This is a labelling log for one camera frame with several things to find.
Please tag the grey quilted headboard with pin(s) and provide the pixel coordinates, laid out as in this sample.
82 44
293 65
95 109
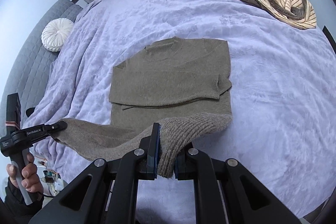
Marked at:
30 72

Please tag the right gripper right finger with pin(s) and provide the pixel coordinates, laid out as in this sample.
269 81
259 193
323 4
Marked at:
226 192

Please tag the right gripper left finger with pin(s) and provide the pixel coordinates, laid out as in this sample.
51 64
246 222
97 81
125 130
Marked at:
106 191

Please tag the clutter on floor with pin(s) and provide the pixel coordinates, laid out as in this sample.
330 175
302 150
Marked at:
51 180

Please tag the person's left hand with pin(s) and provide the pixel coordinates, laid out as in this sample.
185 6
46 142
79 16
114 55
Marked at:
31 181

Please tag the lavender plush bed blanket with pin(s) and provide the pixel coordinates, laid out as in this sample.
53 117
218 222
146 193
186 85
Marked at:
282 94

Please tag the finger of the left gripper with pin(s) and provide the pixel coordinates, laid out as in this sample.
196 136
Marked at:
56 127

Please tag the round white pleated cushion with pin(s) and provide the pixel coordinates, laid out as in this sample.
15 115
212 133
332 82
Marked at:
55 34

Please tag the olive brown knit sweater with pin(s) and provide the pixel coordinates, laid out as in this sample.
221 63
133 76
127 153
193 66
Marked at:
181 84

